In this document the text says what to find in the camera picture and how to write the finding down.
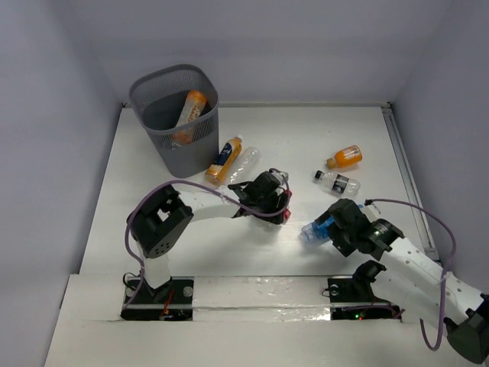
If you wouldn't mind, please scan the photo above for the grey mesh waste bin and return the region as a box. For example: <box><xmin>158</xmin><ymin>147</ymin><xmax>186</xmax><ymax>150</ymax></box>
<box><xmin>128</xmin><ymin>64</ymin><xmax>220</xmax><ymax>178</ymax></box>

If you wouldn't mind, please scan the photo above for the silver foil tape strip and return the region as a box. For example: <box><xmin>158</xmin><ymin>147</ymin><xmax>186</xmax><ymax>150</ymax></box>
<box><xmin>192</xmin><ymin>276</ymin><xmax>331</xmax><ymax>322</ymax></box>

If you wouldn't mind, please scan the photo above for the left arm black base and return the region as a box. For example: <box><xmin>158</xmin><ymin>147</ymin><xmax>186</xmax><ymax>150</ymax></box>
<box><xmin>121</xmin><ymin>272</ymin><xmax>194</xmax><ymax>321</ymax></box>

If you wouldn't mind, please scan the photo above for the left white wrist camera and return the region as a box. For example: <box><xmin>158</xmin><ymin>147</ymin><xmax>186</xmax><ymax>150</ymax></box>
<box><xmin>269</xmin><ymin>168</ymin><xmax>290</xmax><ymax>190</ymax></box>

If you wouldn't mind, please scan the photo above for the orange bottle white cap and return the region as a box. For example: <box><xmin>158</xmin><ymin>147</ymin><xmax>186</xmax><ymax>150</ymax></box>
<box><xmin>170</xmin><ymin>89</ymin><xmax>207</xmax><ymax>149</ymax></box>

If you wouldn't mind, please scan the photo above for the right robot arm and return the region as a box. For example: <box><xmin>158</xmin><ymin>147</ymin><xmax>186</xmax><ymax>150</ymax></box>
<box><xmin>327</xmin><ymin>199</ymin><xmax>488</xmax><ymax>364</ymax></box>

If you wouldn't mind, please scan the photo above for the blue tinted water bottle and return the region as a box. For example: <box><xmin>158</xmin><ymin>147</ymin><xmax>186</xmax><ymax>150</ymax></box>
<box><xmin>300</xmin><ymin>214</ymin><xmax>335</xmax><ymax>244</ymax></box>

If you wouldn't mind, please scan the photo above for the clear ribbed plastic bottle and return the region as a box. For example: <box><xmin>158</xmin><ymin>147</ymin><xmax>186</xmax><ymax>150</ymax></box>
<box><xmin>225</xmin><ymin>147</ymin><xmax>261</xmax><ymax>186</ymax></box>

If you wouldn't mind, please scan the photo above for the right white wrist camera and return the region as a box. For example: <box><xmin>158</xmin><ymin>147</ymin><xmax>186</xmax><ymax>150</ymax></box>
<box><xmin>358</xmin><ymin>199</ymin><xmax>381</xmax><ymax>222</ymax></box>

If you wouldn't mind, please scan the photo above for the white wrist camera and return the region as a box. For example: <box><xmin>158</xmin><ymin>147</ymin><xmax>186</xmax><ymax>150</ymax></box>
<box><xmin>358</xmin><ymin>199</ymin><xmax>381</xmax><ymax>222</ymax></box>
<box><xmin>269</xmin><ymin>168</ymin><xmax>290</xmax><ymax>190</ymax></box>

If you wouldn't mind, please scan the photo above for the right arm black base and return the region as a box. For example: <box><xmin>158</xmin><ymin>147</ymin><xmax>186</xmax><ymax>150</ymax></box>
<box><xmin>321</xmin><ymin>277</ymin><xmax>403</xmax><ymax>321</ymax></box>

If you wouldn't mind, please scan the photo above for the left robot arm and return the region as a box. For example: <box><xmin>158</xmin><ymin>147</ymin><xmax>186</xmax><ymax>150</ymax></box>
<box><xmin>124</xmin><ymin>168</ymin><xmax>292</xmax><ymax>307</ymax></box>

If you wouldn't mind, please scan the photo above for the clear bottle red cap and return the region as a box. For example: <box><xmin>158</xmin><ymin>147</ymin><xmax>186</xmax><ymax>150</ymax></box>
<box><xmin>256</xmin><ymin>189</ymin><xmax>292</xmax><ymax>232</ymax></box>

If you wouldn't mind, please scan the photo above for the clear bottle black label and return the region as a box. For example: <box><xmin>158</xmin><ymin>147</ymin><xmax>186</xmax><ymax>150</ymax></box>
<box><xmin>314</xmin><ymin>171</ymin><xmax>361</xmax><ymax>196</ymax></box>

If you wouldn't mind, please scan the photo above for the orange bottle blue white label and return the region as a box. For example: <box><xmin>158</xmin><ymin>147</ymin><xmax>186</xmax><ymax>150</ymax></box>
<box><xmin>205</xmin><ymin>135</ymin><xmax>243</xmax><ymax>186</ymax></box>

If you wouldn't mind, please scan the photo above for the small orange juice bottle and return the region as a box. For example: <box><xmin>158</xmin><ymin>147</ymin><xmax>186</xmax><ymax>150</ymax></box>
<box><xmin>326</xmin><ymin>145</ymin><xmax>363</xmax><ymax>169</ymax></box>

